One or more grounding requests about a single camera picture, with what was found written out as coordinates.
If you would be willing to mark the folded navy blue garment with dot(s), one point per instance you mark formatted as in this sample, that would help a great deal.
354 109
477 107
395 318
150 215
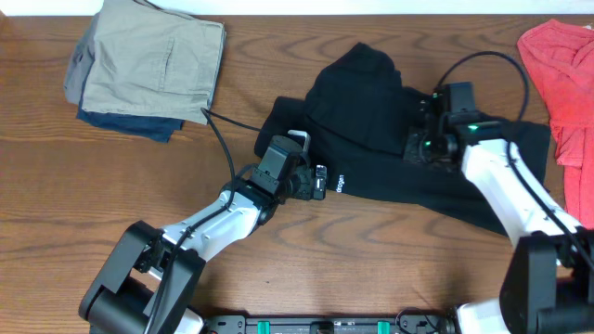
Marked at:
158 129

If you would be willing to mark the red t-shirt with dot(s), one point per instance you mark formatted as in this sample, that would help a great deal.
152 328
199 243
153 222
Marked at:
559 60

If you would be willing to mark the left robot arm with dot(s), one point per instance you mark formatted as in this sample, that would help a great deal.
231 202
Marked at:
147 282

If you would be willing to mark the black t-shirt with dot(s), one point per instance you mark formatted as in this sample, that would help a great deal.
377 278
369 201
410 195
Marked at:
358 114

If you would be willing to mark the folded grey garment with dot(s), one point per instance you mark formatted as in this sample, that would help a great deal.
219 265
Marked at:
80 63

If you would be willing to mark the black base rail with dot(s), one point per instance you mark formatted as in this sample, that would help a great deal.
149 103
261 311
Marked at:
404 323

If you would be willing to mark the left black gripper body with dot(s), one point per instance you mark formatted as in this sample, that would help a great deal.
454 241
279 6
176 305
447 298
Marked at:
301 187

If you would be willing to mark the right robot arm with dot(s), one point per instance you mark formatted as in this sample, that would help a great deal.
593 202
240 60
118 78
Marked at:
548 287

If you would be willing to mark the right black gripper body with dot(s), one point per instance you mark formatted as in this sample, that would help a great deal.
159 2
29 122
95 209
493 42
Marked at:
425 148

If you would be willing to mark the folded khaki pants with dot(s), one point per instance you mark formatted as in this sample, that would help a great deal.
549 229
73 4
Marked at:
153 62

